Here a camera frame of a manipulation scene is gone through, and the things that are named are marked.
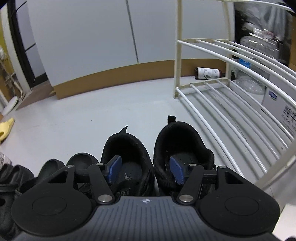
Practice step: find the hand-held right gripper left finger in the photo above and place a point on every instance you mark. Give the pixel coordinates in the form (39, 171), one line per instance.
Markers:
(114, 168)

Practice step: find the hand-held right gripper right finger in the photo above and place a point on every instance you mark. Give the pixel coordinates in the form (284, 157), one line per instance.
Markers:
(177, 170)

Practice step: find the black lace-up sneaker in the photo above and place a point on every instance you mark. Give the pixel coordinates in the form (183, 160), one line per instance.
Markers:
(185, 132)
(129, 143)

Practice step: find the dark grey buckle clog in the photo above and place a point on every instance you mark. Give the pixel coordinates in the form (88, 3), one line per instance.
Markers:
(81, 158)
(50, 165)

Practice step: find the white shoe rack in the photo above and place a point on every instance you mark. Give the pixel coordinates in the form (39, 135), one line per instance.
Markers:
(179, 69)

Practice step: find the dark bottle with white label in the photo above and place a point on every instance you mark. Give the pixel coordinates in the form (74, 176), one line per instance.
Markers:
(207, 73)

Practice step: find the brown doormat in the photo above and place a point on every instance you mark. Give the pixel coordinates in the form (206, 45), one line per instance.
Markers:
(34, 97)

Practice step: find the yellow slide sandal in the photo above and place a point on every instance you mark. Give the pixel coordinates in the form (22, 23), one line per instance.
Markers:
(5, 129)

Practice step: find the white standing fan base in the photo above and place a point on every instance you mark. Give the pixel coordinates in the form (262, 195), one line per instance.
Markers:
(10, 105)

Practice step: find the white printed carton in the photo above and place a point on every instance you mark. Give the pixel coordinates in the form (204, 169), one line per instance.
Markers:
(286, 111)

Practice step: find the beige cleaning tools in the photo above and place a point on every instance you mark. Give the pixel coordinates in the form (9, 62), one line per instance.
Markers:
(7, 78)

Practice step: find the black framed glass door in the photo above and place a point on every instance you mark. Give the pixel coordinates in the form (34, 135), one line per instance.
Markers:
(23, 51)

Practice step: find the pack of clear water bottles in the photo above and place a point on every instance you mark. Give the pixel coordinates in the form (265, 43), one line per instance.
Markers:
(259, 44)

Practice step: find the large clear plastic bag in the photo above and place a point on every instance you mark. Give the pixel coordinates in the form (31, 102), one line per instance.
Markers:
(254, 14)

